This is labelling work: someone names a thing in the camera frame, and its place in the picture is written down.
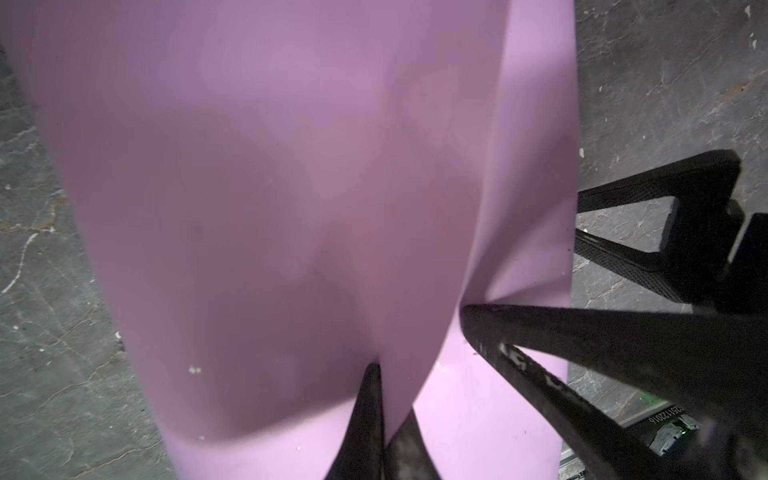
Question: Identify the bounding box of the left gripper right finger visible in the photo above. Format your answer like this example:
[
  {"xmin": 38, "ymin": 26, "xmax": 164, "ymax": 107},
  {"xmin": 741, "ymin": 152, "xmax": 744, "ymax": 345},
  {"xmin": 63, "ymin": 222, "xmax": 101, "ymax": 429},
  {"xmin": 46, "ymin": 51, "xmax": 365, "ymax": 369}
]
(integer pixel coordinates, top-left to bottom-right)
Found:
[{"xmin": 383, "ymin": 410, "xmax": 441, "ymax": 480}]

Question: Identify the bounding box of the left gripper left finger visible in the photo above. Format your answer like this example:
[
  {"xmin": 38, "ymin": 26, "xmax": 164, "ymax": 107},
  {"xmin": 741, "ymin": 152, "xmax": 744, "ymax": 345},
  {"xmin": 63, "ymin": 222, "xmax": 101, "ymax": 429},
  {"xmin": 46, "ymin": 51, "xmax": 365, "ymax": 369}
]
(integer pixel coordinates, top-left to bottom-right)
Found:
[{"xmin": 326, "ymin": 363, "xmax": 384, "ymax": 480}]

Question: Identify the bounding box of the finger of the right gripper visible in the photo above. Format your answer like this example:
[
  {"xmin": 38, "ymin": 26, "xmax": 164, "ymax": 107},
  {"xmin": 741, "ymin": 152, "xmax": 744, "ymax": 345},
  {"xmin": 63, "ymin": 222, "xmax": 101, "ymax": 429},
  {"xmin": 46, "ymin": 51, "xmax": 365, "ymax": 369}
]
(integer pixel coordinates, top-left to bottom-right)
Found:
[{"xmin": 575, "ymin": 149, "xmax": 744, "ymax": 303}]

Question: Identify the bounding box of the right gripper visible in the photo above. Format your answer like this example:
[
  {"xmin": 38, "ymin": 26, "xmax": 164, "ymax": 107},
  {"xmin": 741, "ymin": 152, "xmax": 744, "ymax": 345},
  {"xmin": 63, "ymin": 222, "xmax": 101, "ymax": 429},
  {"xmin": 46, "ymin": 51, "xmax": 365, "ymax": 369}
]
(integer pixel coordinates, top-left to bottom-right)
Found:
[{"xmin": 460, "ymin": 213, "xmax": 767, "ymax": 479}]

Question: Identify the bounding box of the pink wrapping paper sheet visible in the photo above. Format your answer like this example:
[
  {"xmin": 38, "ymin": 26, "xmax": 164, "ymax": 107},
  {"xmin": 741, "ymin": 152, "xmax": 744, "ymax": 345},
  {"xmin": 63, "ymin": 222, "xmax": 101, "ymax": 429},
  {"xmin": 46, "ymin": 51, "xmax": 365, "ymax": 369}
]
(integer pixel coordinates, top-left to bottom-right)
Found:
[{"xmin": 1, "ymin": 1, "xmax": 579, "ymax": 479}]

